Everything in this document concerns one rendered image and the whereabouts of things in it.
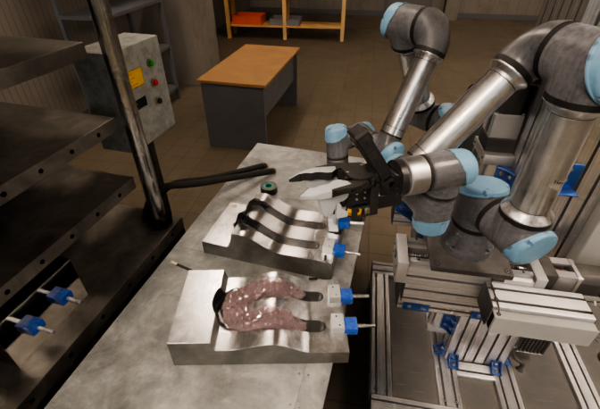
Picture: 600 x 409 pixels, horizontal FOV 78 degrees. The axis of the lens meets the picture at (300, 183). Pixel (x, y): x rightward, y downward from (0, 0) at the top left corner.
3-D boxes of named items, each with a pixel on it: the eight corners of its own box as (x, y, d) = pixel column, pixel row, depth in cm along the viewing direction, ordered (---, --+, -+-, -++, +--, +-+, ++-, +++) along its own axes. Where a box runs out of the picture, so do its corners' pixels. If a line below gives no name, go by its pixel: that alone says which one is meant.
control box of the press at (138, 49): (212, 277, 235) (163, 35, 151) (187, 316, 211) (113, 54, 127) (181, 270, 240) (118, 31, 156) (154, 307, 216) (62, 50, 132)
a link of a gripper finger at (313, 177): (290, 202, 70) (338, 201, 70) (288, 174, 68) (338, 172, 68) (290, 195, 73) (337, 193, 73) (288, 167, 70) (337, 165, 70)
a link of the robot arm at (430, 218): (426, 205, 89) (435, 167, 82) (454, 236, 80) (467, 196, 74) (396, 211, 87) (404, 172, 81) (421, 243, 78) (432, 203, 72)
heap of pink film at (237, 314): (305, 287, 121) (305, 271, 117) (307, 336, 107) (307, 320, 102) (227, 287, 121) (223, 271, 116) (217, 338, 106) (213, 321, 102)
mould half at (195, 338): (338, 289, 127) (340, 268, 121) (347, 363, 106) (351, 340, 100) (194, 292, 127) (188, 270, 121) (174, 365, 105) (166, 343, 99)
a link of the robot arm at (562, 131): (506, 228, 103) (595, 18, 72) (549, 266, 91) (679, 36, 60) (470, 236, 100) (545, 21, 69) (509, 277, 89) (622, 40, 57)
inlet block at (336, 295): (366, 295, 122) (368, 284, 119) (369, 307, 118) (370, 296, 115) (327, 295, 122) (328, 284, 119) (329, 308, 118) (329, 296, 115)
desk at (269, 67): (299, 104, 466) (299, 47, 426) (269, 154, 363) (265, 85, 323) (250, 99, 479) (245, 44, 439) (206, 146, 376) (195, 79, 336)
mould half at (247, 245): (344, 233, 151) (346, 207, 143) (330, 280, 131) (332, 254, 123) (232, 212, 163) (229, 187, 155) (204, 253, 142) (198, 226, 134)
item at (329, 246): (360, 254, 132) (362, 244, 129) (358, 264, 129) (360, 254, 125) (325, 247, 136) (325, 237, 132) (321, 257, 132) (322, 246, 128)
